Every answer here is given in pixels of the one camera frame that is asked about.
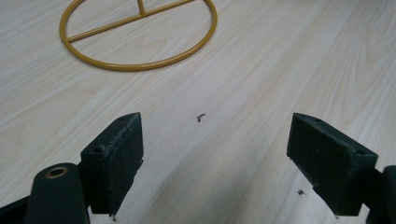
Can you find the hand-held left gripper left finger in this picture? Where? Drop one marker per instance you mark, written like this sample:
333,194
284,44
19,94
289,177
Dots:
115,168

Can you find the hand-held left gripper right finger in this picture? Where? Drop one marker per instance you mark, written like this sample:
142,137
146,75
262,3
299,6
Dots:
330,168

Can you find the small dark debris speck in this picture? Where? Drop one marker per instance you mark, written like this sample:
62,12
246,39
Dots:
300,192

